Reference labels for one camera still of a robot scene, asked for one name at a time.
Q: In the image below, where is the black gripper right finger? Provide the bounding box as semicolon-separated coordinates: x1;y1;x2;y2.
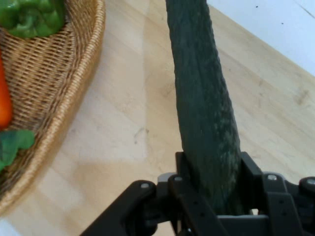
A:
240;151;315;236

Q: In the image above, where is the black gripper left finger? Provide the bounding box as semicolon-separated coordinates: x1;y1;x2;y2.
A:
80;151;230;236

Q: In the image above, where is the dark green cucumber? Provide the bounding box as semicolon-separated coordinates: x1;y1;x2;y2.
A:
165;0;247;216

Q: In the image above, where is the bamboo cutting board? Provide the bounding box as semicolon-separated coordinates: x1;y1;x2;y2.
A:
0;0;315;236

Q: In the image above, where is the woven wicker basket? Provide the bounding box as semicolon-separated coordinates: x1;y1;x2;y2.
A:
0;0;107;215

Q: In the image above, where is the green leafy vegetable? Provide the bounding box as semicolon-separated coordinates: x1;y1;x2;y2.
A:
0;129;36;173

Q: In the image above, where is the orange-red carrot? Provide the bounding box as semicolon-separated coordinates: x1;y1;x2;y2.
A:
0;50;13;129

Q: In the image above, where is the green bell pepper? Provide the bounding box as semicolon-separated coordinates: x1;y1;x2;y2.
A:
0;0;67;39

